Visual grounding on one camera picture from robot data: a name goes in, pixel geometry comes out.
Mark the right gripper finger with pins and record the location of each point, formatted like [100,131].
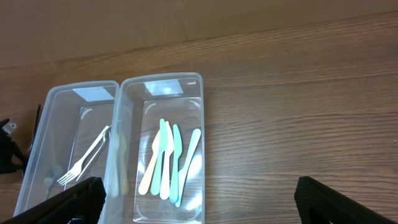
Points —
[318,204]

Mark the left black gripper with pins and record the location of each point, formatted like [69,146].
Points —
[82,203]

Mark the white plastic fork long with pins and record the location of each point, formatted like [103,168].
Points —
[75,171]

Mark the yellow plastic knife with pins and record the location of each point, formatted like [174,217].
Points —
[146,180]

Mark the pale blue plastic knife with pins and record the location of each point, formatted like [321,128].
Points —
[163,142]

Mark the white plastic knife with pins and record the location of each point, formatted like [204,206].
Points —
[165,183]

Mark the light blue plastic knife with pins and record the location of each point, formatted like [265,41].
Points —
[196,135]

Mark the mint green plastic knife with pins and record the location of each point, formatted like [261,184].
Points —
[177,153]

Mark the silver metal fork wide handle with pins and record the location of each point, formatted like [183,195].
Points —
[98,146]

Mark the left clear plastic container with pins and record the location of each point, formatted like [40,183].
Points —
[72,118]

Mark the clear plastic container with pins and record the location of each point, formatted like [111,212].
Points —
[72,118]
[143,101]

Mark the right clear plastic container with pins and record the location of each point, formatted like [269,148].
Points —
[143,101]

